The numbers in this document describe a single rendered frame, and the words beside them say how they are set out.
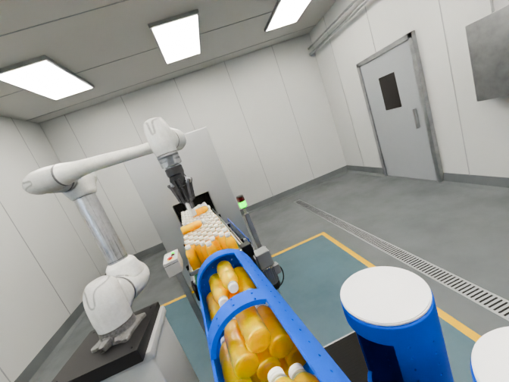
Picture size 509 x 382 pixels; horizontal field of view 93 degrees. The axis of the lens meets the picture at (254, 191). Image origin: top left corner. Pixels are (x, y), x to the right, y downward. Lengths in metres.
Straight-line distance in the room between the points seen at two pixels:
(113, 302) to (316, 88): 5.96
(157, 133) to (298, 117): 5.28
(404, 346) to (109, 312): 1.12
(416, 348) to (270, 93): 5.60
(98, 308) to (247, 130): 4.99
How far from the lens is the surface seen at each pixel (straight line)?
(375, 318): 0.90
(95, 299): 1.33
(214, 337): 0.80
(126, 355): 1.25
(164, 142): 1.07
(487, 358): 0.83
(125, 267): 1.46
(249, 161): 5.79
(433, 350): 1.01
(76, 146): 6.28
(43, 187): 1.37
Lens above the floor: 1.67
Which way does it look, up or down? 12 degrees down
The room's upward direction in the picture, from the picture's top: 21 degrees counter-clockwise
